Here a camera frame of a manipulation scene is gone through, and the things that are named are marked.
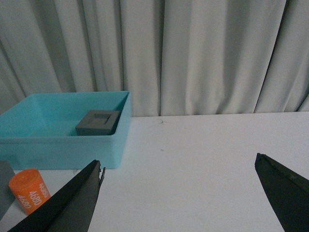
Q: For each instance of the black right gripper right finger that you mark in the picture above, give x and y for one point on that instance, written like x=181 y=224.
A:
x=286 y=191

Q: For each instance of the gray square block part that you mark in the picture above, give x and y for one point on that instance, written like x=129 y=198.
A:
x=98 y=122

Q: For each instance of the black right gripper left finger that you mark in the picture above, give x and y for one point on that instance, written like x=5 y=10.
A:
x=71 y=208

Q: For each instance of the gray-green curtain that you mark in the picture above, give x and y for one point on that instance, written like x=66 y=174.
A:
x=175 y=57

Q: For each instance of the orange cylinder part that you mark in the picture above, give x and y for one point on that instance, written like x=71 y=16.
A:
x=29 y=189

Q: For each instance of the blue plastic box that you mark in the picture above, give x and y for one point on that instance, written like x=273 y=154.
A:
x=39 y=132

